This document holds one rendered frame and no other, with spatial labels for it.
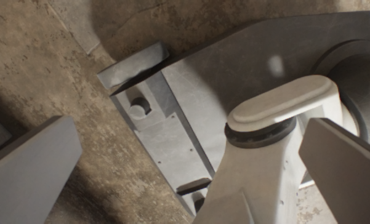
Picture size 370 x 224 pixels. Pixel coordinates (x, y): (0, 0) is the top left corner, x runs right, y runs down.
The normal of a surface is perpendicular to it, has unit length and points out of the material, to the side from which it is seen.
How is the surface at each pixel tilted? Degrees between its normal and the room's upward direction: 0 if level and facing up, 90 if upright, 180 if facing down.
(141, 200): 0
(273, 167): 90
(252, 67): 0
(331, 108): 0
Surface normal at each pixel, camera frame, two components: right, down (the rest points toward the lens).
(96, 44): -0.04, 0.40
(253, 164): -0.44, -0.83
